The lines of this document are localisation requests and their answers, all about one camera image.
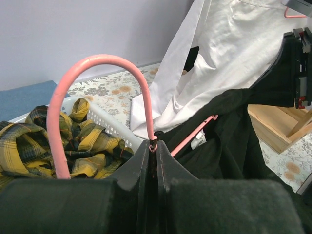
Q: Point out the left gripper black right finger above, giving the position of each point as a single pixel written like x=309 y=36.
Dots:
x=188 y=205

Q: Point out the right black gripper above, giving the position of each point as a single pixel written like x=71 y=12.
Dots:
x=288 y=81

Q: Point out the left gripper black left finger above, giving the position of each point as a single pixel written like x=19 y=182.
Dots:
x=113 y=205

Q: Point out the white shirt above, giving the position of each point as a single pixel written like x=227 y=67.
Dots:
x=220 y=45

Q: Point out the pink wire hanger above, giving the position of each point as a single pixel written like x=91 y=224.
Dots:
x=290 y=13

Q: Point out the wooden clothes rack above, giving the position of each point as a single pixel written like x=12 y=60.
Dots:
x=285 y=136

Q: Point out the white plastic basket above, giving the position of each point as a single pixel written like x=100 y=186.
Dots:
x=99 y=117

